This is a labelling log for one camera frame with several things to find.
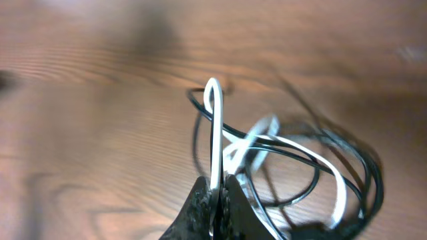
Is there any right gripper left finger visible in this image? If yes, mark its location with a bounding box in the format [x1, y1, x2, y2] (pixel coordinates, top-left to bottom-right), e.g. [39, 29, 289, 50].
[159, 177, 212, 240]

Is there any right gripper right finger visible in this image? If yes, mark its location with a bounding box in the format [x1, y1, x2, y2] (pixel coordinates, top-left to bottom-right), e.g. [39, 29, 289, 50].
[218, 175, 275, 240]

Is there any white USB cable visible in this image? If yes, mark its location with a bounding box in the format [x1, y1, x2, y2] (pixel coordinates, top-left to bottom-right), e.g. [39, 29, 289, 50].
[202, 77, 348, 231]

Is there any black USB cable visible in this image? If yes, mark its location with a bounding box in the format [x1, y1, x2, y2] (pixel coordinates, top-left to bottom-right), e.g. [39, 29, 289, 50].
[185, 87, 384, 240]

